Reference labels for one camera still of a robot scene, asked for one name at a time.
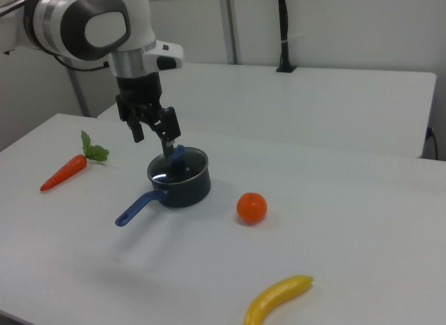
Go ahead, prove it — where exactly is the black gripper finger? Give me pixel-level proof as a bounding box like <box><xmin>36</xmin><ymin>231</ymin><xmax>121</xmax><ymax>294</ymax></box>
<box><xmin>125</xmin><ymin>110</ymin><xmax>146</xmax><ymax>144</ymax></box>
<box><xmin>148</xmin><ymin>106</ymin><xmax>183</xmax><ymax>159</ymax></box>

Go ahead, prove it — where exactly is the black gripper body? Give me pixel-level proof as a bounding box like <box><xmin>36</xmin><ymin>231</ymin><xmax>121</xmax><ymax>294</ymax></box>
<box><xmin>116</xmin><ymin>72</ymin><xmax>169</xmax><ymax>128</ymax></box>

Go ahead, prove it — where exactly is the glass lid with blue knob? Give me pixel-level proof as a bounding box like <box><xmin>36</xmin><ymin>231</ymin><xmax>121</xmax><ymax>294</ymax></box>
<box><xmin>147</xmin><ymin>144</ymin><xmax>209</xmax><ymax>184</ymax></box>

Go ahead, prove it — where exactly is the dark blue saucepan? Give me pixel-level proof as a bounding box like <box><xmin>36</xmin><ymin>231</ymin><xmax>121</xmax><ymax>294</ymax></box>
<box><xmin>114</xmin><ymin>160</ymin><xmax>212</xmax><ymax>227</ymax></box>

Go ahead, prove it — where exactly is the orange toy carrot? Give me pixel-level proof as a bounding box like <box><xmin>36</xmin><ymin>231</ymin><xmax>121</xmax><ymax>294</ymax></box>
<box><xmin>40</xmin><ymin>130</ymin><xmax>110</xmax><ymax>192</ymax></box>

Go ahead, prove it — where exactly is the orange toy tangerine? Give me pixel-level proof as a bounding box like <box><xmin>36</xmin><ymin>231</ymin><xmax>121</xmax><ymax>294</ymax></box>
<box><xmin>236</xmin><ymin>192</ymin><xmax>268</xmax><ymax>225</ymax></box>

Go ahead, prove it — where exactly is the black pole with base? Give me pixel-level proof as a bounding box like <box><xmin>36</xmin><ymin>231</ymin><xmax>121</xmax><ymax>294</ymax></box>
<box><xmin>276</xmin><ymin>0</ymin><xmax>297</xmax><ymax>73</ymax></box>

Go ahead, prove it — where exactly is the yellow toy banana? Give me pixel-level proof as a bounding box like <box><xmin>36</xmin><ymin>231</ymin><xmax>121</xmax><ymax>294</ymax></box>
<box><xmin>243</xmin><ymin>275</ymin><xmax>314</xmax><ymax>325</ymax></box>

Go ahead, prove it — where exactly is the black cable on robot arm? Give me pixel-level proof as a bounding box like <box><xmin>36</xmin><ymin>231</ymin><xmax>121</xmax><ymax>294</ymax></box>
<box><xmin>52</xmin><ymin>53</ymin><xmax>112</xmax><ymax>73</ymax></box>

